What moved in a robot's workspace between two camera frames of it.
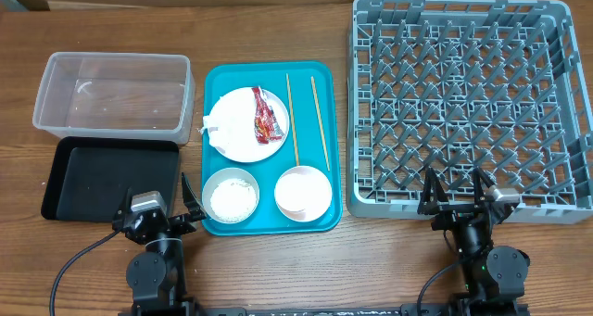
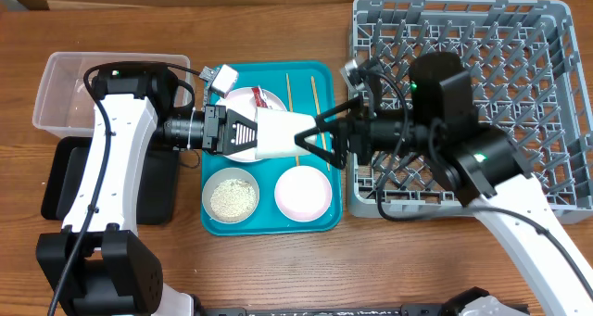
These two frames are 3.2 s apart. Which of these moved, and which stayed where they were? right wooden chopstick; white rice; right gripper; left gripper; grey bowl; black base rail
Moved: left gripper; right gripper
Stayed: grey bowl; white rice; black base rail; right wooden chopstick
